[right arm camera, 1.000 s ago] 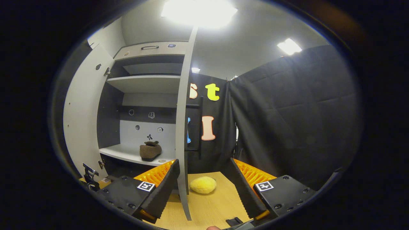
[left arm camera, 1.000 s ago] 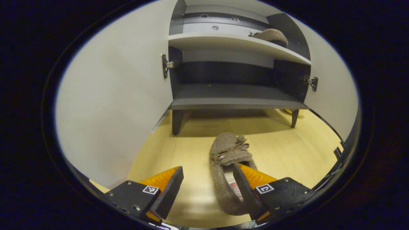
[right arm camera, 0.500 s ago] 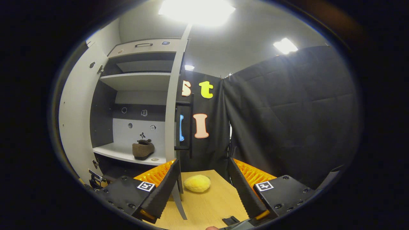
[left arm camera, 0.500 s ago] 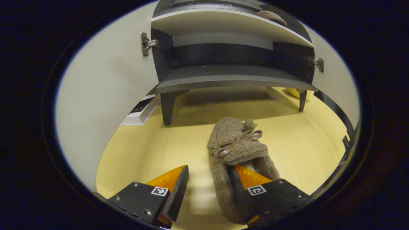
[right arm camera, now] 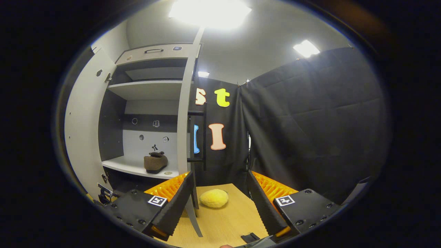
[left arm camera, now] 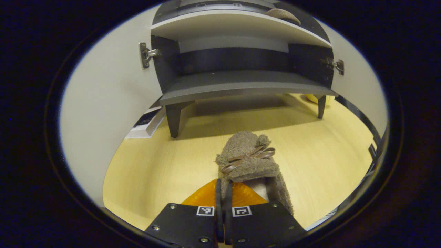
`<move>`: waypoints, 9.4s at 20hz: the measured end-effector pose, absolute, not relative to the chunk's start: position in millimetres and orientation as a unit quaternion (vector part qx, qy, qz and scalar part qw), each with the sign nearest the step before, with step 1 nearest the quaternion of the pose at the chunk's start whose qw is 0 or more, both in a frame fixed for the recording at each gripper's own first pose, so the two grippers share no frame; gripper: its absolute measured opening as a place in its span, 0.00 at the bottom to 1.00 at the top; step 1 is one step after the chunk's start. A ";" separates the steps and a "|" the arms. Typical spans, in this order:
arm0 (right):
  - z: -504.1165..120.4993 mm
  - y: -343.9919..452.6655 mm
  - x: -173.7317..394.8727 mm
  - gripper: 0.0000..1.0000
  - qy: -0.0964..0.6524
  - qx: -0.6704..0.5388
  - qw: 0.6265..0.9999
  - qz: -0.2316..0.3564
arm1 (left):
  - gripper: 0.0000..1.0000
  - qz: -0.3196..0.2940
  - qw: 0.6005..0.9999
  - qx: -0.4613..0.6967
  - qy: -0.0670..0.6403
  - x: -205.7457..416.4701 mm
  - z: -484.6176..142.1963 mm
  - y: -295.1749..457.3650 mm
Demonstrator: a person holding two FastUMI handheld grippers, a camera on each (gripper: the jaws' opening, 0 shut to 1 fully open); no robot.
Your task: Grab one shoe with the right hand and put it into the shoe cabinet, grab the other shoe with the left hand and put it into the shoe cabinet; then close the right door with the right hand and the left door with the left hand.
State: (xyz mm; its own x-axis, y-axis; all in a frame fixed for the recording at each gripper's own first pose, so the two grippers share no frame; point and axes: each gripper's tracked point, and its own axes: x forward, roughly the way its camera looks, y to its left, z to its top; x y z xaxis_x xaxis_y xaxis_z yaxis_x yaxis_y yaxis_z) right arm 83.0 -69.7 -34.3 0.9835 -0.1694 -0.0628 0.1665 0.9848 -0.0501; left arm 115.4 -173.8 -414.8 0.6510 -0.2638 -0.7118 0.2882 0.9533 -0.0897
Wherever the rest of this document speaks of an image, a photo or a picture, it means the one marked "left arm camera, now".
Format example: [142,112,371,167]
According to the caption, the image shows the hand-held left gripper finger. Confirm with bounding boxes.
[144,178,224,248]
[224,181,307,248]

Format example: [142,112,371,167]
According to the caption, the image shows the brown fuzzy shoe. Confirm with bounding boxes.
[265,8,302,25]
[215,131,294,216]

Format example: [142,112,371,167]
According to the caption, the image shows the grey shoe cabinet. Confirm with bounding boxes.
[151,0,338,139]

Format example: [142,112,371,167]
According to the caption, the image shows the grey shoe cabinet door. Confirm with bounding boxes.
[59,5,162,207]
[316,19,388,138]

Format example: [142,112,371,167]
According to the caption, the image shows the blue book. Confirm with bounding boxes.
[134,108,162,128]

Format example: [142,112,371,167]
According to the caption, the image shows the yellow fluffy ball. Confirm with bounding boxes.
[305,94,335,105]

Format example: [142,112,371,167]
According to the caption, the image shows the black metal frame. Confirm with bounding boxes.
[335,95,383,179]

